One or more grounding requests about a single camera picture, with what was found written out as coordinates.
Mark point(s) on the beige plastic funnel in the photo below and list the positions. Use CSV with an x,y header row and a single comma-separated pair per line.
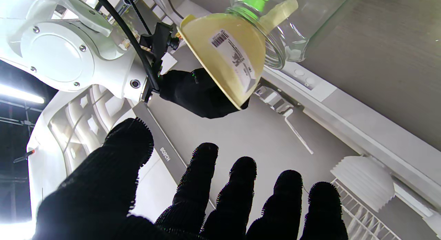
x,y
227,53

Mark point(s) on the clear glass jar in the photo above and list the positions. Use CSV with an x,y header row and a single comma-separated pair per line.
x,y
303,19

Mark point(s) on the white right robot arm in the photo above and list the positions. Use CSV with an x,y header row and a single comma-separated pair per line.
x,y
62,50

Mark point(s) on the printed kitchen scene backdrop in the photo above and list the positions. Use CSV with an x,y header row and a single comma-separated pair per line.
x,y
275,136

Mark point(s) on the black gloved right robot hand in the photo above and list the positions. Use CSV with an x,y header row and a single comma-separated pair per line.
x,y
196,91

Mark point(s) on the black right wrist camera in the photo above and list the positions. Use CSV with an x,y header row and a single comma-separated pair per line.
x,y
160,40

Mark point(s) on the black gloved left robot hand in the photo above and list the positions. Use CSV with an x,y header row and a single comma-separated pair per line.
x,y
103,198

